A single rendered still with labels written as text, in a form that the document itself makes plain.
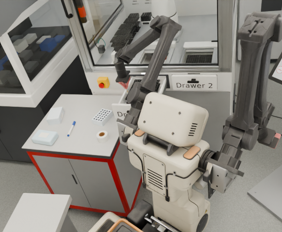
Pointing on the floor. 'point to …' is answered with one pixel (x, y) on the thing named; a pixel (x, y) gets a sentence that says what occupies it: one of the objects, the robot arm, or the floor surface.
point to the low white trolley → (87, 158)
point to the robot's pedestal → (41, 214)
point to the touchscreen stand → (279, 193)
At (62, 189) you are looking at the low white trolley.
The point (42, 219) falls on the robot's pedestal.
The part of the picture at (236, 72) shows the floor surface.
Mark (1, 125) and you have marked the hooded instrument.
